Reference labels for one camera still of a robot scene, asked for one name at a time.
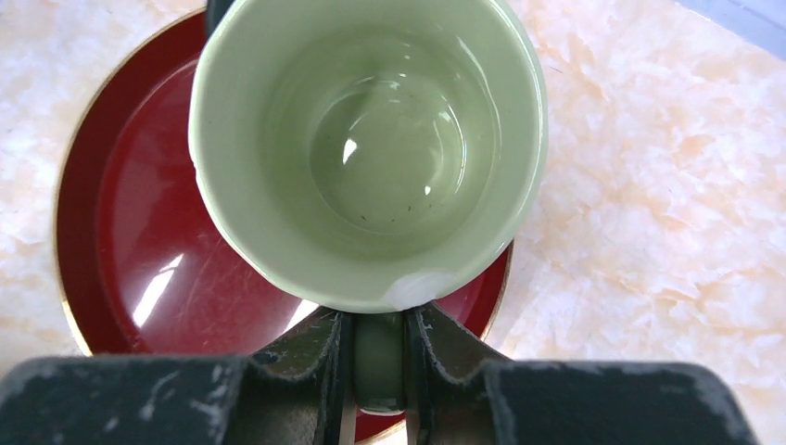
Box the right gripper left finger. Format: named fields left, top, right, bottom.
left=1, top=308, right=353, bottom=444

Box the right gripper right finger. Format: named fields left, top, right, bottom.
left=404, top=303, right=757, bottom=444

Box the light green cup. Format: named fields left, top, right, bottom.
left=188, top=1, right=548, bottom=415

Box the dark green cup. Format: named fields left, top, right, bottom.
left=204, top=0, right=235, bottom=38

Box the red round tray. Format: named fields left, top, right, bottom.
left=56, top=13, right=512, bottom=444

